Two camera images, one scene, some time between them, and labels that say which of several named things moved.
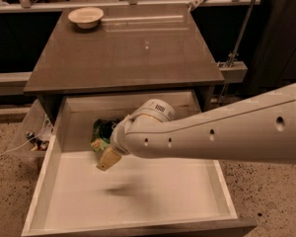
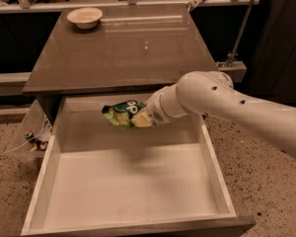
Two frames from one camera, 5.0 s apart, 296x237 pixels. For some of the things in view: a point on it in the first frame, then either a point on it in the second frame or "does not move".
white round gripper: x=117 y=141 to x=155 y=109
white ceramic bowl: x=86 y=17 does not move
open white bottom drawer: x=140 y=195 does not move
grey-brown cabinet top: x=128 y=49 does not move
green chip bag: x=101 y=133 to x=121 y=113
